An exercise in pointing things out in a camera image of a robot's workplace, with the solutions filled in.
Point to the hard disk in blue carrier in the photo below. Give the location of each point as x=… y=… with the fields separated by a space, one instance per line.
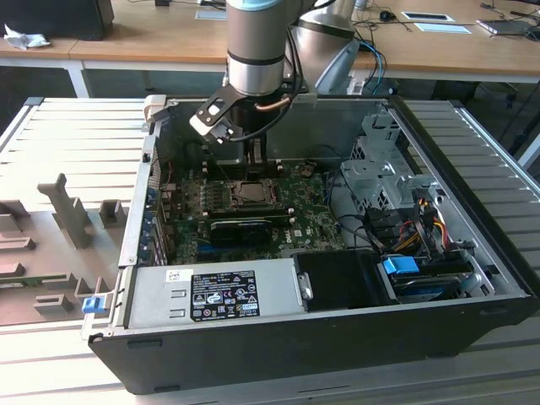
x=398 y=266

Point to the grey framed desk port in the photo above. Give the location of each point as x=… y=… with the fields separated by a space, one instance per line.
x=211 y=14

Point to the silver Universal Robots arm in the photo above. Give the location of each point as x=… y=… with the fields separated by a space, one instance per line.
x=255 y=46

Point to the pale blue sheet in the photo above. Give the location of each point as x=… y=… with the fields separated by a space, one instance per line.
x=445 y=28

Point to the metal drive cage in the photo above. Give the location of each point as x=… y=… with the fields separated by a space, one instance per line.
x=367 y=177

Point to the crumpled white paper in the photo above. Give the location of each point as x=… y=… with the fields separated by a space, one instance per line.
x=25 y=39

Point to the black computer mouse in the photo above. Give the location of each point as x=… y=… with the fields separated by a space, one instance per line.
x=387 y=15

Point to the black open PC case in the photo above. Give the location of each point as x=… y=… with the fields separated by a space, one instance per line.
x=253 y=358

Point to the black graphics card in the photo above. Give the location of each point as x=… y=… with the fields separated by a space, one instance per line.
x=240 y=232

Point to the black box on desk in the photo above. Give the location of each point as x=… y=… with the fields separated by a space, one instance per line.
x=55 y=19

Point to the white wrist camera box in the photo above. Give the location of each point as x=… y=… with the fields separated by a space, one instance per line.
x=211 y=128

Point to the blue expansion slot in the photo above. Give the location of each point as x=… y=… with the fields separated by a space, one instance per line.
x=211 y=252

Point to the grey power supply with label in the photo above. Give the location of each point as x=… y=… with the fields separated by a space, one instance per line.
x=152 y=304

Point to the blue case latch clip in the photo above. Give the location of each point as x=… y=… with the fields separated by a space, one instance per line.
x=93 y=305

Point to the white framed desk port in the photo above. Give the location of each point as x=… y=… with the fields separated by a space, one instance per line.
x=427 y=16

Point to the green motherboard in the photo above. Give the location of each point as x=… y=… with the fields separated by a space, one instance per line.
x=312 y=228

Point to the CPU socket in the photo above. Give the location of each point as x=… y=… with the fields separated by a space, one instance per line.
x=253 y=206

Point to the green RAM stick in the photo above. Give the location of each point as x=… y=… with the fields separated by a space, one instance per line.
x=34 y=282

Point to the wooden desk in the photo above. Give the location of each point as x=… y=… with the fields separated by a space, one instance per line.
x=422 y=48

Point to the grey flat laptop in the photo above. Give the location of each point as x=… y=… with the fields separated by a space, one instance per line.
x=504 y=27

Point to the coin cell battery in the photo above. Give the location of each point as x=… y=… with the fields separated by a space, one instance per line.
x=309 y=169

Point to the grey parts rack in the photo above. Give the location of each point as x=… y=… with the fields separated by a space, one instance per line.
x=50 y=253

